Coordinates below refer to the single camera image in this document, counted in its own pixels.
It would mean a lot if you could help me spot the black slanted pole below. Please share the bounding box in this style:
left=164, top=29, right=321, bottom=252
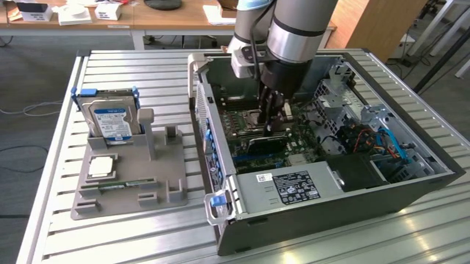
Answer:
left=413, top=15, right=470, bottom=93

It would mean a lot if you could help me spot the silver CPU chip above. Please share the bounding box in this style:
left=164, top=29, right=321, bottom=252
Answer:
left=89, top=158, right=117, bottom=179

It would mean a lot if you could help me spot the brown cardboard box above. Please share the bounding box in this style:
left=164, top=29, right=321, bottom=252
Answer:
left=216, top=0, right=238, bottom=12

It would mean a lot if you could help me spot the wooden cabinet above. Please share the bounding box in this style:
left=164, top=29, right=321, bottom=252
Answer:
left=325, top=0, right=428, bottom=63

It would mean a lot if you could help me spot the black graphics card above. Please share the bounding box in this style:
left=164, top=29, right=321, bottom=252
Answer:
left=245, top=133, right=288, bottom=156

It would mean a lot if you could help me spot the CPU socket with metal frame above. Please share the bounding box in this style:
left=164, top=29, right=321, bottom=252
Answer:
left=241, top=109, right=262, bottom=129

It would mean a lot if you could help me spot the silver metal disk bay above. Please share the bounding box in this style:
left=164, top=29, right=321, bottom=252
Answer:
left=361, top=106, right=439, bottom=177
left=313, top=62, right=371, bottom=138

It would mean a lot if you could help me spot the wooden desk with white frame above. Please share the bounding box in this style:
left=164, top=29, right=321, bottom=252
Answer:
left=0, top=0, right=136, bottom=38
left=130, top=0, right=337, bottom=51

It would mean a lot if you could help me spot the dark round dish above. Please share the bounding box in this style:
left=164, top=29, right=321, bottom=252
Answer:
left=142, top=0, right=182, bottom=10

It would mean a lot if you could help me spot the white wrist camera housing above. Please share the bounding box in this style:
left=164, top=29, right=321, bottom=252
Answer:
left=229, top=45, right=262, bottom=79

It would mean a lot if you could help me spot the red wire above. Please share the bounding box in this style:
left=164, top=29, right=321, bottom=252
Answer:
left=355, top=128, right=376, bottom=152

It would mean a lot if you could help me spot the open black PC case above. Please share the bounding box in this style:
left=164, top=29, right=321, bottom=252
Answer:
left=186, top=51, right=467, bottom=256

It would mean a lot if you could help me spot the hard disk with blue caddy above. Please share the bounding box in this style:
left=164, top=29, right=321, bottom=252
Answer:
left=70, top=86, right=142, bottom=145

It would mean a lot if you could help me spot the red booklet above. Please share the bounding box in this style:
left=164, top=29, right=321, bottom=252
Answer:
left=6, top=5, right=22, bottom=21

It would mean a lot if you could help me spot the green motherboard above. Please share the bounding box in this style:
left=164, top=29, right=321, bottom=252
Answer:
left=216, top=93, right=324, bottom=174

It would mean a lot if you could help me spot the white foam block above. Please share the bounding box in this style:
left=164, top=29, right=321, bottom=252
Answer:
left=50, top=4, right=92, bottom=26

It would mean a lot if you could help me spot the black camera cable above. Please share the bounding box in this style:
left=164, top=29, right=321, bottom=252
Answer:
left=248, top=10, right=275, bottom=81

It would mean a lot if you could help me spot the blue disk wire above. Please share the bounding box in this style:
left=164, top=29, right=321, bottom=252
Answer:
left=377, top=128, right=409, bottom=166

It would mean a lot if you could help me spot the grey parts rack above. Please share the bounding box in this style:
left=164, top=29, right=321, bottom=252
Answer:
left=70, top=108, right=189, bottom=221

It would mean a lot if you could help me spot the white table frame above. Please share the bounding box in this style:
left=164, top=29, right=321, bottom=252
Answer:
left=405, top=0, right=470, bottom=79

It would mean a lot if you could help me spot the green RAM stick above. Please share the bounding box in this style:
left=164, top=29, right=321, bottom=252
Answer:
left=80, top=180, right=156, bottom=191

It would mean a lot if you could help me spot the grey power supply unit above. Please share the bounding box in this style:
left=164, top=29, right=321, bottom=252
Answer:
left=233, top=161, right=345, bottom=214

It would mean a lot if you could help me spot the white and black cardboard box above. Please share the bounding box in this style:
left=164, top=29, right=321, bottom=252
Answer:
left=15, top=2, right=52, bottom=21

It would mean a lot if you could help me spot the white labelled box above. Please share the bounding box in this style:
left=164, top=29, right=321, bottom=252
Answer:
left=93, top=4, right=121, bottom=21

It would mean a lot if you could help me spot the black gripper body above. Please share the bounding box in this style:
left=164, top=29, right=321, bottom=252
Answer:
left=258, top=59, right=313, bottom=98

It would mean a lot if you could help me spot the white paper stack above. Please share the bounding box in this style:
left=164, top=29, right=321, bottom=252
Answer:
left=202, top=5, right=237, bottom=26

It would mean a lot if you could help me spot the white floor box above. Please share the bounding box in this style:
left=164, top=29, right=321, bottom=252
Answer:
left=397, top=32, right=417, bottom=60

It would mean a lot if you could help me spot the blue expansion slot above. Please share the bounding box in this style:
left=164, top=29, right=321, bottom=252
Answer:
left=233, top=154, right=275, bottom=163

